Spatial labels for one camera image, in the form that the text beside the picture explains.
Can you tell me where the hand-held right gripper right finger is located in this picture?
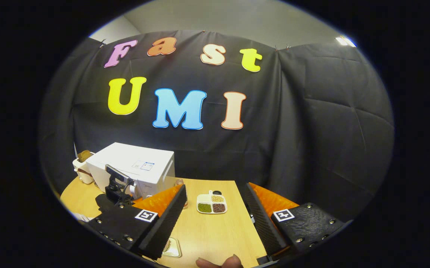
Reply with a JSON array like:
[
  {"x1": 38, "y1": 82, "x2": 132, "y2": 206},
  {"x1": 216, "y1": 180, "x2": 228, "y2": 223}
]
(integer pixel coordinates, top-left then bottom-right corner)
[{"x1": 245, "y1": 182, "x2": 350, "y2": 265}]

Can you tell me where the white divided dish with beans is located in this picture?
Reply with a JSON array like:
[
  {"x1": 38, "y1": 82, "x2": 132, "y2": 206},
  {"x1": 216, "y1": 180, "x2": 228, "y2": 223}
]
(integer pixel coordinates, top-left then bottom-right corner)
[{"x1": 196, "y1": 191, "x2": 228, "y2": 214}]

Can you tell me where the small pale green plate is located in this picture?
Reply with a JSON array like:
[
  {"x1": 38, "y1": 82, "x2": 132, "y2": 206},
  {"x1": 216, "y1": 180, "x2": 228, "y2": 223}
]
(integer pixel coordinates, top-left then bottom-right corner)
[{"x1": 162, "y1": 237, "x2": 182, "y2": 258}]

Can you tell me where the small clear bottle red label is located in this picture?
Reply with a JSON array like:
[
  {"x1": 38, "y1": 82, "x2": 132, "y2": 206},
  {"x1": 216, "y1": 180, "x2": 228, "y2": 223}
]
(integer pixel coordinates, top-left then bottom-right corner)
[{"x1": 176, "y1": 179, "x2": 189, "y2": 209}]

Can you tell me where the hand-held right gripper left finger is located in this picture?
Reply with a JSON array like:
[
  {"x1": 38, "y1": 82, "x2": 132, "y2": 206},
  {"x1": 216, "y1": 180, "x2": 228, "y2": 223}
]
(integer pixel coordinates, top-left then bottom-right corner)
[{"x1": 87, "y1": 184, "x2": 187, "y2": 260}]

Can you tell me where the white microwave oven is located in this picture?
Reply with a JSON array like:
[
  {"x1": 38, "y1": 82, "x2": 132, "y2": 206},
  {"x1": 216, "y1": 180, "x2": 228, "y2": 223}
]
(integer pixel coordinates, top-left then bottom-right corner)
[{"x1": 86, "y1": 142, "x2": 176, "y2": 200}]

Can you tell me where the small ceiling light panel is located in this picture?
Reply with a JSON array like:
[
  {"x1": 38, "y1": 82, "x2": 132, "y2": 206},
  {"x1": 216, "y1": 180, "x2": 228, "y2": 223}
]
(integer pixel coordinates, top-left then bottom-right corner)
[{"x1": 335, "y1": 35, "x2": 357, "y2": 48}]

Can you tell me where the white toaster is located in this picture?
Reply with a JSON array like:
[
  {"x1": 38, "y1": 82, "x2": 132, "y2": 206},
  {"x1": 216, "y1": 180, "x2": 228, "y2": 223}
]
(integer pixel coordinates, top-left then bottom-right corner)
[{"x1": 73, "y1": 151, "x2": 95, "y2": 185}]

